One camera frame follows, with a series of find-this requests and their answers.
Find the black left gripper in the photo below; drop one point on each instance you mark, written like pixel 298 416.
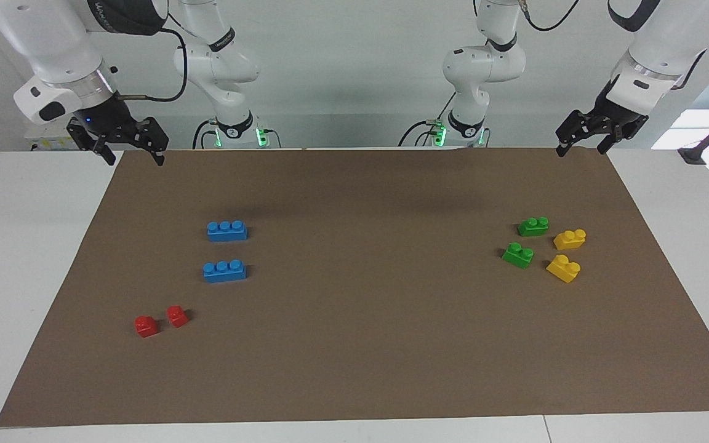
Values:
pixel 607 120

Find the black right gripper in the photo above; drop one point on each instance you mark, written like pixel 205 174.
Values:
pixel 114 126

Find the green two-stud toy block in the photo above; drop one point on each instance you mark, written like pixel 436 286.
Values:
pixel 533 227
pixel 517 256

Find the blue three-stud toy block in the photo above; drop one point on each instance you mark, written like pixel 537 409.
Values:
pixel 224 272
pixel 226 232

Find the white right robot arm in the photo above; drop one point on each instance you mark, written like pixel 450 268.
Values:
pixel 53 43

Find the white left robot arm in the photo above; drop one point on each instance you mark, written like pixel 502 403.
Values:
pixel 484 67

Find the yellow two-stud toy block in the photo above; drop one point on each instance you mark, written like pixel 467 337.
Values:
pixel 564 269
pixel 570 240

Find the red one-stud toy block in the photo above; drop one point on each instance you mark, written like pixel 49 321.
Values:
pixel 177 317
pixel 146 327

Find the brown paper table mat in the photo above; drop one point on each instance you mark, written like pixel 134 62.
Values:
pixel 354 344

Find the white wall socket box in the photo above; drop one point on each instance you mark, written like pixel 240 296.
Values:
pixel 47 139

